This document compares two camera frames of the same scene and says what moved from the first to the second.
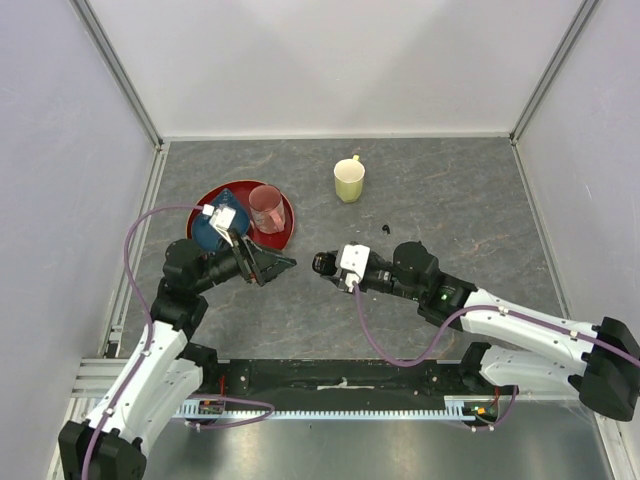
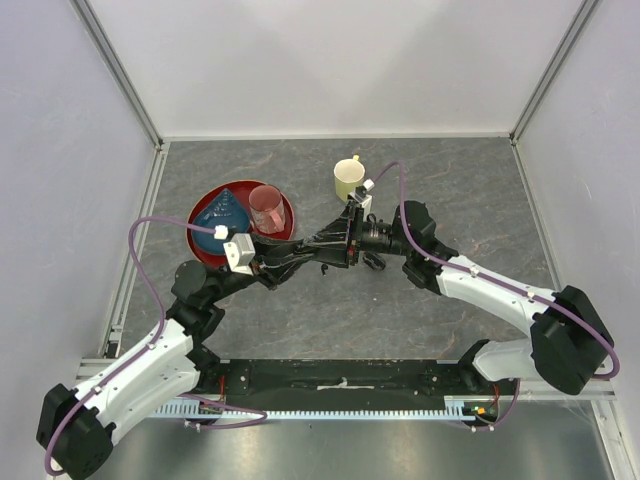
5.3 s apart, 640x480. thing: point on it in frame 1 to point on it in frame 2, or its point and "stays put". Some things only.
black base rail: x=342 y=381 stays put
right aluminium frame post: x=575 y=27 stays put
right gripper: x=339 y=283 to x=332 y=248
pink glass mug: x=267 y=208 stays put
